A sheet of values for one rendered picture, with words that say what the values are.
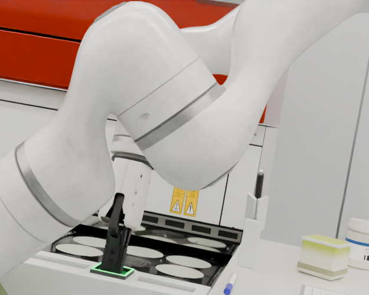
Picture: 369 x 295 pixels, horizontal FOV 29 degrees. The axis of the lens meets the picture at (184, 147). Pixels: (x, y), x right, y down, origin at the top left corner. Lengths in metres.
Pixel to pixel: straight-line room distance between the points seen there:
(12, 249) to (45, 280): 0.25
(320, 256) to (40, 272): 0.52
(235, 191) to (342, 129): 1.52
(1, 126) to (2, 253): 0.95
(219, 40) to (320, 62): 2.07
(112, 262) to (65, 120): 0.35
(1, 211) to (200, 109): 0.25
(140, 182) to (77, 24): 0.69
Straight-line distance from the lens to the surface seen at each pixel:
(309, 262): 1.36
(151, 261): 1.53
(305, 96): 3.13
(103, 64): 0.79
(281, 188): 3.14
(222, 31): 1.09
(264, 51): 0.84
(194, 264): 1.58
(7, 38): 1.75
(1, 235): 0.86
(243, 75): 0.84
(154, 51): 0.79
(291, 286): 1.24
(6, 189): 0.85
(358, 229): 1.52
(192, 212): 1.67
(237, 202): 1.66
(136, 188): 1.08
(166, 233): 1.68
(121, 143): 1.10
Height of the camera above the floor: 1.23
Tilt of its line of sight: 3 degrees down
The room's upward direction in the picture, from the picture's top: 10 degrees clockwise
